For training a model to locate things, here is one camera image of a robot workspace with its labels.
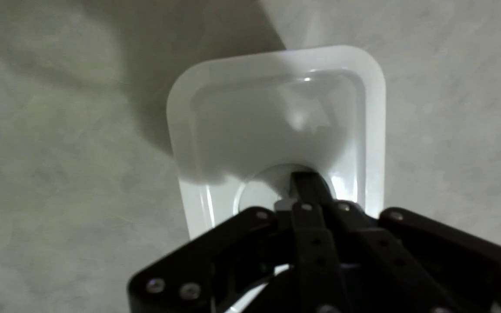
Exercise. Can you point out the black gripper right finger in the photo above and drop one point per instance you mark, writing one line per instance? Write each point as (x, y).
(421, 264)

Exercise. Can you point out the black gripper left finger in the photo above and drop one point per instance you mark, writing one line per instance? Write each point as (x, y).
(259, 260)

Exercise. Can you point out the white container lid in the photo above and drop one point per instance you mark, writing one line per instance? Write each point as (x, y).
(240, 125)

